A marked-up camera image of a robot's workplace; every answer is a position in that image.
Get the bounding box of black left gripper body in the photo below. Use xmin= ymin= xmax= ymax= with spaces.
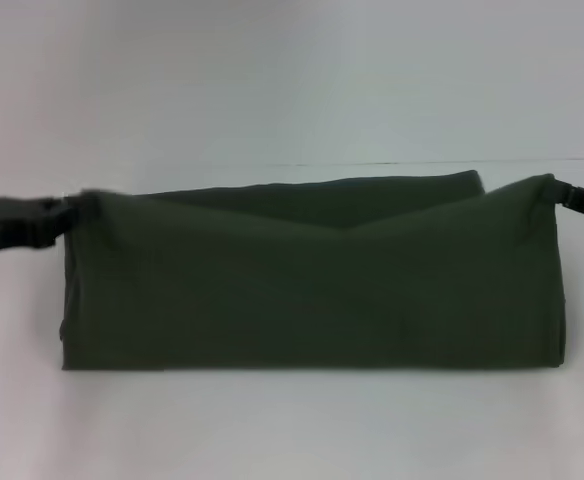
xmin=0 ymin=196 xmax=79 ymax=260

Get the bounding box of dark green shirt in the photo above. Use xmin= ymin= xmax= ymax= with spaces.
xmin=57 ymin=168 xmax=567 ymax=372

